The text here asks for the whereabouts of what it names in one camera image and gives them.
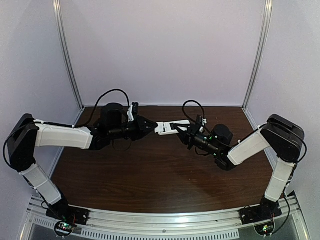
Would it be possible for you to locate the white remote control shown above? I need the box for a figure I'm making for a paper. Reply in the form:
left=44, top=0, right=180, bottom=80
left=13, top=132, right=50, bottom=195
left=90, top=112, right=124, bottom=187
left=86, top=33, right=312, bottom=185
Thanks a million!
left=154, top=119, right=190, bottom=136

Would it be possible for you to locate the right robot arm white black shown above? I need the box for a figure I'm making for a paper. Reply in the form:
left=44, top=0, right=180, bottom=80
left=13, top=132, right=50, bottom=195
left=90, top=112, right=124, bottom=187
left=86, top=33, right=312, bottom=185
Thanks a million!
left=172, top=114, right=307, bottom=218

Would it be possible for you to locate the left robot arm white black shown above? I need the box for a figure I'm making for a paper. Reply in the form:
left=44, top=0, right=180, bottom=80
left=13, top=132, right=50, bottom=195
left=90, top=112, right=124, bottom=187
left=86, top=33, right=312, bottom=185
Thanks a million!
left=2, top=102, right=158, bottom=206

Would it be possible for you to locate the right round circuit board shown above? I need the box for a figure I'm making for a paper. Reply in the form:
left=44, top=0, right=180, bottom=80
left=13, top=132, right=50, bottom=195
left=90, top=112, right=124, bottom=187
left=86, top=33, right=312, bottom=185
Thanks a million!
left=254, top=221, right=275, bottom=237

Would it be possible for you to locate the round circuit board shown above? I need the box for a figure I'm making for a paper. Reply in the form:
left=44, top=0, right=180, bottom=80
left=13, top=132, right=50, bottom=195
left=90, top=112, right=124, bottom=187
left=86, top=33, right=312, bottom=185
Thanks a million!
left=254, top=221, right=275, bottom=237
left=53, top=221, right=74, bottom=238

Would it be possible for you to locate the left round circuit board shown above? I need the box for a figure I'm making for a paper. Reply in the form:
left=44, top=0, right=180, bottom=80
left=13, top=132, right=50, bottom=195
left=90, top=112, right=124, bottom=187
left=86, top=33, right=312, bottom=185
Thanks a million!
left=53, top=221, right=74, bottom=238

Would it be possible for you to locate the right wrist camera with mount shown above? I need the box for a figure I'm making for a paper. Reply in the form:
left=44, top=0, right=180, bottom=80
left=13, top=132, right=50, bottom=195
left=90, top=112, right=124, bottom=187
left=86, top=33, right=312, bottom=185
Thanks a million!
left=196, top=115, right=207, bottom=133

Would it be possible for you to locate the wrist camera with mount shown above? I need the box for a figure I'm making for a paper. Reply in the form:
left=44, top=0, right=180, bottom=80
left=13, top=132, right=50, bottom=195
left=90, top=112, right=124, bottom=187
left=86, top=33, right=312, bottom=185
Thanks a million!
left=196, top=115, right=207, bottom=133
left=127, top=102, right=139, bottom=122

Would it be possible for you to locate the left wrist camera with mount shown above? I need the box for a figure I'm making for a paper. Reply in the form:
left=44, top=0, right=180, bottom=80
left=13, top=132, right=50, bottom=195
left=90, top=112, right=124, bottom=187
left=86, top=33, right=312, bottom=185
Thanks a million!
left=127, top=102, right=139, bottom=122

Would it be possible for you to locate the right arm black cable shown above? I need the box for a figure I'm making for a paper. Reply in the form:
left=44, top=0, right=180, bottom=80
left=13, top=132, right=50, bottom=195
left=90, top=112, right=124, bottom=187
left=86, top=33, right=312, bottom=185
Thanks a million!
left=181, top=100, right=308, bottom=221

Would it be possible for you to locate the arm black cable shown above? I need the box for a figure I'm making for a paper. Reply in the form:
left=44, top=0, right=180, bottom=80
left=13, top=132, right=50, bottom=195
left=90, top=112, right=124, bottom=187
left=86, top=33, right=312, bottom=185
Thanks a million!
left=2, top=88, right=132, bottom=171
left=181, top=100, right=308, bottom=221

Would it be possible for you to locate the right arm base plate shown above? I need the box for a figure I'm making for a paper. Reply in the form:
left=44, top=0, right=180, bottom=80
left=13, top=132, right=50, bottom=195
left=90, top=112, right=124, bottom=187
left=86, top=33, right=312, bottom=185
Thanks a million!
left=238, top=203, right=282, bottom=225

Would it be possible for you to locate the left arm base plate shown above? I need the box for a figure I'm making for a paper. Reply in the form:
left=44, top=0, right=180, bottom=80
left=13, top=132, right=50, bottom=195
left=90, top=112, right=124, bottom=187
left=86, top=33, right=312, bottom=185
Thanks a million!
left=45, top=203, right=89, bottom=226

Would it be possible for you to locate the right aluminium frame post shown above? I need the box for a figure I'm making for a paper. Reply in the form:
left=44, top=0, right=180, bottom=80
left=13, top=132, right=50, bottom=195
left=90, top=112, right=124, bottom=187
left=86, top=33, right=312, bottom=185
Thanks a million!
left=242, top=0, right=273, bottom=110

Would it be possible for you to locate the aluminium frame post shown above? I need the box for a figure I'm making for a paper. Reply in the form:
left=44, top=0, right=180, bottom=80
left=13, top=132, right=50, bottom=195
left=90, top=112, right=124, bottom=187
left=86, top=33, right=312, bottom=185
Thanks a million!
left=52, top=0, right=84, bottom=110
left=242, top=0, right=273, bottom=110

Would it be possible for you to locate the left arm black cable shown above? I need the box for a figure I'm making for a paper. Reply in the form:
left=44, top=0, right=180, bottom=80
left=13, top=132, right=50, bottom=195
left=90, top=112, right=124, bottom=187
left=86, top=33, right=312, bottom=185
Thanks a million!
left=2, top=88, right=132, bottom=171

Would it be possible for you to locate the front aluminium rail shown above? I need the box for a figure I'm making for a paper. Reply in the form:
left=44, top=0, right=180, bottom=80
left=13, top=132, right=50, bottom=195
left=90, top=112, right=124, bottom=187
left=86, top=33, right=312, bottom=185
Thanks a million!
left=21, top=194, right=305, bottom=240

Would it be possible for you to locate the left aluminium frame post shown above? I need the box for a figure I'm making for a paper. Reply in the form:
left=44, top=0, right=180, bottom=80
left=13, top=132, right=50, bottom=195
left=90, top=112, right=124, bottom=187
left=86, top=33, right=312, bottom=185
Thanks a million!
left=52, top=0, right=84, bottom=110

